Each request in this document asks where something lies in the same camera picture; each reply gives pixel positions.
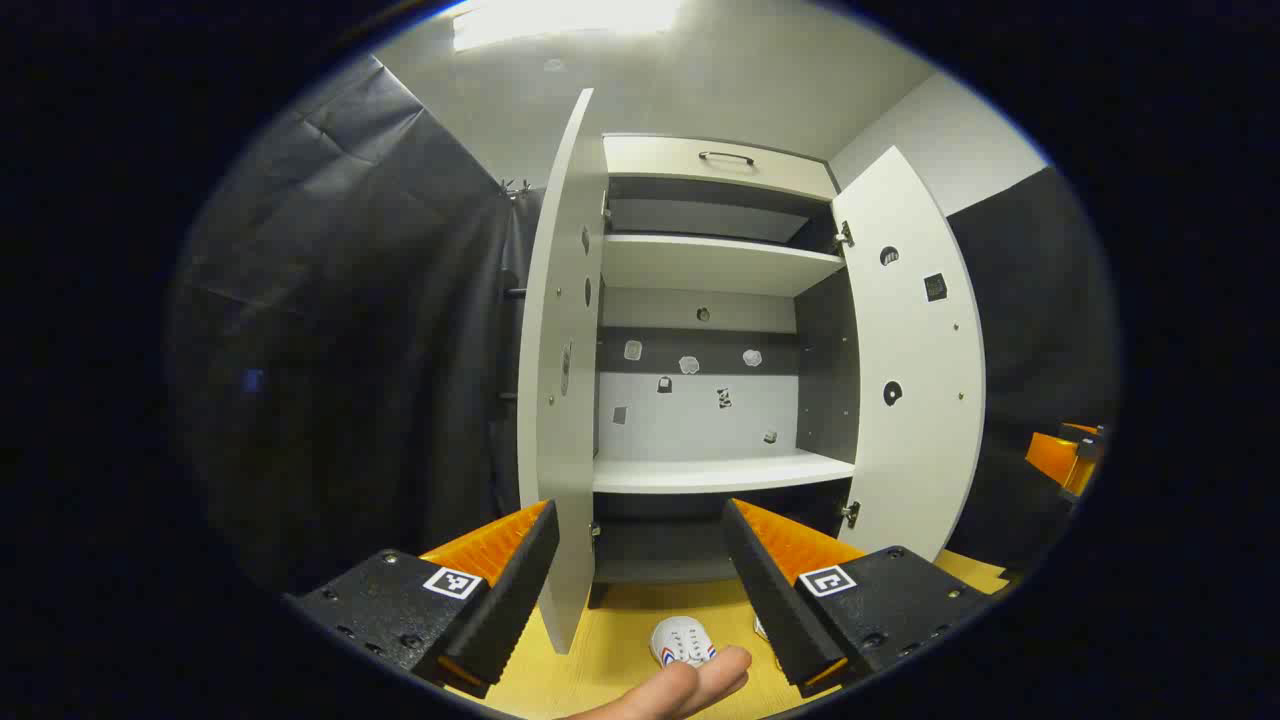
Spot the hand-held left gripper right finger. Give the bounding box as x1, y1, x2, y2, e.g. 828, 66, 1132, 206
722, 498, 996, 699

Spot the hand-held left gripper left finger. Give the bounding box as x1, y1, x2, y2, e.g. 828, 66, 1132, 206
283, 500, 561, 699

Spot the white shoe cabinet door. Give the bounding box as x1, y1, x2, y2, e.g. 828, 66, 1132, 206
517, 88, 608, 656
832, 147, 986, 561

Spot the white shoe cabinet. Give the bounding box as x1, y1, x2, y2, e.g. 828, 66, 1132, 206
590, 133, 863, 586

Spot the white cabinet shelf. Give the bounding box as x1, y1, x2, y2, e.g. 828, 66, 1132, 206
603, 234, 846, 298
594, 450, 856, 495

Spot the white cabinet drawer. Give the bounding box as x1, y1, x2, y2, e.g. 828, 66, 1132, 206
603, 135, 839, 201

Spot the black backdrop cloth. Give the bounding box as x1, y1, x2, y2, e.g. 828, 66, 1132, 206
170, 55, 1121, 591

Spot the ceiling light panel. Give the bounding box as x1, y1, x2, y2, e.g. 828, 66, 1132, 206
452, 0, 691, 51

